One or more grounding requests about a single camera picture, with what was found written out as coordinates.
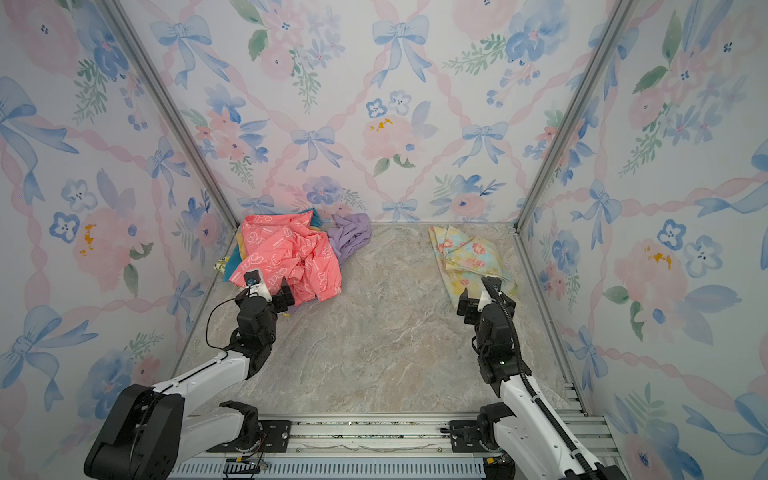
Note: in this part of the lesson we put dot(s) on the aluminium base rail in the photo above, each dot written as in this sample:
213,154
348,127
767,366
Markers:
390,435

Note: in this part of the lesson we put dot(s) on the left corner aluminium post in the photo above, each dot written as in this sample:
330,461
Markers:
117,19

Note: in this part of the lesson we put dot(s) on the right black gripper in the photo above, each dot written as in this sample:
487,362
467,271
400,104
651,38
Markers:
465,302

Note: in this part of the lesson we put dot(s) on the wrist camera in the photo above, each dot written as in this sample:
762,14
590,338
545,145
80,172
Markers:
256,286
484,300

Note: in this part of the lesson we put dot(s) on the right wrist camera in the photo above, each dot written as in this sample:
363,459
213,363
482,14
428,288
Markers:
484,300

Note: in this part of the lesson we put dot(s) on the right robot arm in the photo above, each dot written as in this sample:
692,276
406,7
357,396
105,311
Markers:
521,429

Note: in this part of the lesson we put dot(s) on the pink patterned cloth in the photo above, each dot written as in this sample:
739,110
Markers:
288,248

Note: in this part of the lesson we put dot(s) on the yellow floral cloth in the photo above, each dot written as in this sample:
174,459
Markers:
464,259

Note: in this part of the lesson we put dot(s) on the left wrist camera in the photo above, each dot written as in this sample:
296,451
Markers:
256,286

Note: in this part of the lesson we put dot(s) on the corner aluminium post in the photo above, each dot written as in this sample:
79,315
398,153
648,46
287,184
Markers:
615,26
117,19

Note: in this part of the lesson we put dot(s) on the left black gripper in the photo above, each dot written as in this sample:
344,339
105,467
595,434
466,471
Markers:
282,305

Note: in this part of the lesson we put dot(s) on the purple cloth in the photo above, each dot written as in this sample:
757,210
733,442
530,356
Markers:
349,234

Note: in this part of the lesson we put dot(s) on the right corner aluminium post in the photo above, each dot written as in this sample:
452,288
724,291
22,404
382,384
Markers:
615,26

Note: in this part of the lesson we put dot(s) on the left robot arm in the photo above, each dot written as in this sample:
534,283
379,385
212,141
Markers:
152,429

